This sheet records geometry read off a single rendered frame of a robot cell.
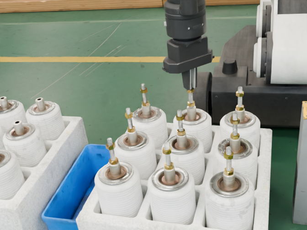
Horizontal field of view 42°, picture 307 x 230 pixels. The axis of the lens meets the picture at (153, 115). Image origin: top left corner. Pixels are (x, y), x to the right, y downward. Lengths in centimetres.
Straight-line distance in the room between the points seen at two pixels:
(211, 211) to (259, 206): 11
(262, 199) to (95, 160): 55
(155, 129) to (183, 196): 26
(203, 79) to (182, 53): 43
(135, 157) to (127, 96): 78
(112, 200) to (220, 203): 22
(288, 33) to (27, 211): 79
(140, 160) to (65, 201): 27
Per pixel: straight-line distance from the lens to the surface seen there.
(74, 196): 114
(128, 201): 85
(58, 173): 111
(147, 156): 92
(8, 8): 326
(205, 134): 99
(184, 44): 88
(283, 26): 112
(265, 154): 100
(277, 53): 109
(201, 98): 127
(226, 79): 127
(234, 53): 155
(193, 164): 89
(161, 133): 102
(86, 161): 119
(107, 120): 152
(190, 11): 82
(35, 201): 103
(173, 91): 166
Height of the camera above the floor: 78
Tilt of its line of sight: 31 degrees down
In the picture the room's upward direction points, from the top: 7 degrees counter-clockwise
